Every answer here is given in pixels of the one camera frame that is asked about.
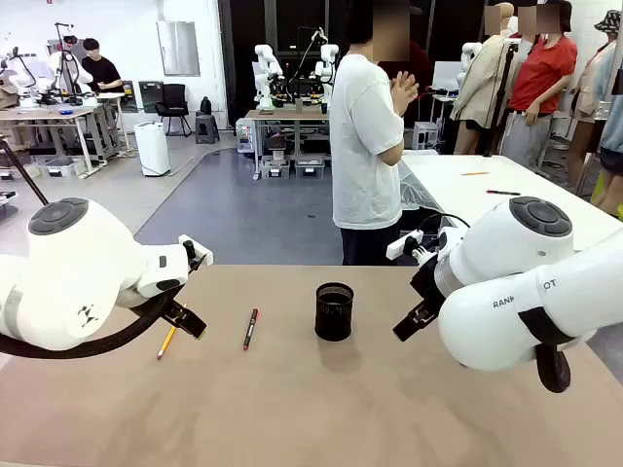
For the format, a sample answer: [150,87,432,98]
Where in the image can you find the person in red shirt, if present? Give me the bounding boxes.
[500,0,579,171]

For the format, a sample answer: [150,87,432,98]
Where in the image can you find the person's right hand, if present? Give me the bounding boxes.
[390,71,419,117]

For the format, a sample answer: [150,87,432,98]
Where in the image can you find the white monitor screen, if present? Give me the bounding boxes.
[431,60,463,93]

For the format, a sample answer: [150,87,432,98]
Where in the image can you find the black mesh pen holder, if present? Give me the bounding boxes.
[314,282,355,342]

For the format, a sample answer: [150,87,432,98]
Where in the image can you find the wooden background table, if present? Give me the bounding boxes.
[244,109,332,181]

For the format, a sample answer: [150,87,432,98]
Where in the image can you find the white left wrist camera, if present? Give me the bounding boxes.
[178,234,214,268]

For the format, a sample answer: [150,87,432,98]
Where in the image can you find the black marker with red ends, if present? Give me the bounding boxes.
[242,307,260,352]

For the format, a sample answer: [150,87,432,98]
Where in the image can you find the stacked dark stools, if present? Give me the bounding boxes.
[195,112,221,145]

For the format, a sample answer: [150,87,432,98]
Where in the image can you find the black tripod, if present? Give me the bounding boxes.
[0,138,50,205]

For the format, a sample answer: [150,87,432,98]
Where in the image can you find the black office chair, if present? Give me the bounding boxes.
[154,83,192,137]

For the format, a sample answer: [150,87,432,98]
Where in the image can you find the grey metal wall panel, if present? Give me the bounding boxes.
[156,19,201,77]

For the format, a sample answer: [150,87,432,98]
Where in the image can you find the thin black camera cable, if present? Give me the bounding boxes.
[416,212,471,239]

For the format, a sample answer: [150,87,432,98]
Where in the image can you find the white table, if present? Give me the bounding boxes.
[401,150,623,254]

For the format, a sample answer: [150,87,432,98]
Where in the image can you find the person in white t-shirt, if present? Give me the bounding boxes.
[329,0,421,267]

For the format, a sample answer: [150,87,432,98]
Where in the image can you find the person in dark red top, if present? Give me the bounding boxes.
[378,41,434,130]

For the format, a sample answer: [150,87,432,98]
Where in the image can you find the mannequin in beige coat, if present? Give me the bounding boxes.
[450,2,517,157]

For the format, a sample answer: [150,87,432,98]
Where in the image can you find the person in black shirt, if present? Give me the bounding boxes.
[81,37,126,96]

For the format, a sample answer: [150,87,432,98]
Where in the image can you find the mannequin with bucket hat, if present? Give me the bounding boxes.
[567,9,623,196]

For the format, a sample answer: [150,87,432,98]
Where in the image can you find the lit computer tower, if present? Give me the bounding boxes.
[236,119,257,155]

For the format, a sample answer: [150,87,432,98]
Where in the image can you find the black left arm cable sleeve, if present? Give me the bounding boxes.
[0,291,181,360]

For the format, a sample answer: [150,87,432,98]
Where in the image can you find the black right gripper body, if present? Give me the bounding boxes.
[410,255,444,305]

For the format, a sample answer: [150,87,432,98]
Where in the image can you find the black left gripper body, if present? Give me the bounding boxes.
[182,240,207,273]

